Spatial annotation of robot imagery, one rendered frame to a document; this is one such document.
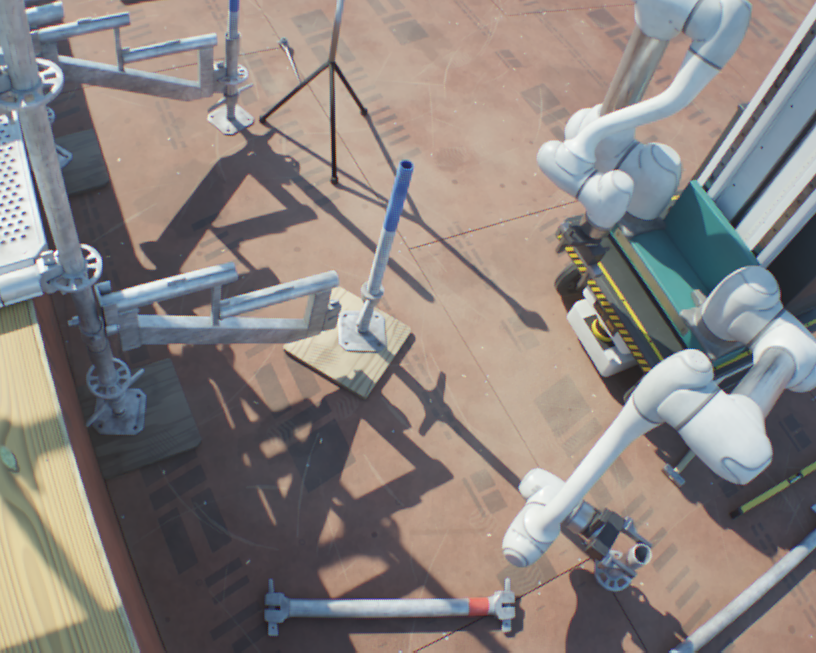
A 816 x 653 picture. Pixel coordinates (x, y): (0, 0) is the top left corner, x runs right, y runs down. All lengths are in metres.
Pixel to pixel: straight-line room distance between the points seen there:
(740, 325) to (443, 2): 2.42
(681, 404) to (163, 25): 2.76
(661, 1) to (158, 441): 1.79
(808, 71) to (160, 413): 2.05
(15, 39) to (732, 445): 1.49
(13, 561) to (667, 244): 2.01
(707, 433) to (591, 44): 2.75
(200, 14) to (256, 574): 2.51
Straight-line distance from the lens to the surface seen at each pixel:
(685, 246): 2.42
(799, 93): 2.16
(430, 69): 3.39
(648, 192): 2.28
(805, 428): 2.96
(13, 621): 1.38
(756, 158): 2.27
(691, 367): 1.57
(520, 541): 1.86
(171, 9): 3.61
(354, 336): 2.34
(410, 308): 2.46
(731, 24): 1.90
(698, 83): 1.93
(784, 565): 2.59
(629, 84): 2.12
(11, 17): 1.16
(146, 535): 2.10
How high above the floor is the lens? 2.00
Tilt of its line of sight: 55 degrees down
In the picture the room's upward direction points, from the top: 18 degrees clockwise
